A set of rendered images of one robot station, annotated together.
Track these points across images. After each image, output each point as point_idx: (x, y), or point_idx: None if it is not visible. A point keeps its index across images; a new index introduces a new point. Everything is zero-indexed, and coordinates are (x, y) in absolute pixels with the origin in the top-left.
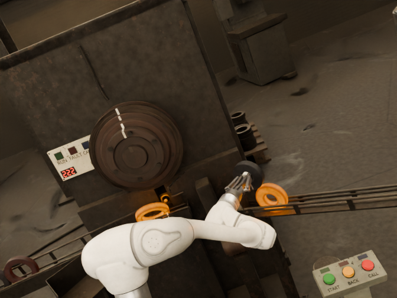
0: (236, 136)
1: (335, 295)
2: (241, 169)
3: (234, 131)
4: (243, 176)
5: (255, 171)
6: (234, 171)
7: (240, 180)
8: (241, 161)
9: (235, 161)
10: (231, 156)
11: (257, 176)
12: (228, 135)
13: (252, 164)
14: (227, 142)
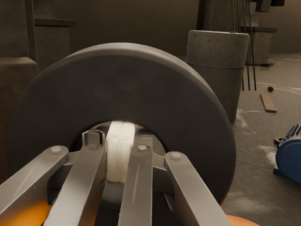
0: (31, 39)
1: None
2: (103, 96)
3: (28, 19)
4: (111, 154)
5: (210, 130)
6: (27, 109)
7: (93, 183)
8: (108, 43)
9: (14, 102)
10: (5, 77)
11: (204, 168)
12: (10, 3)
13: (195, 72)
14: (0, 29)
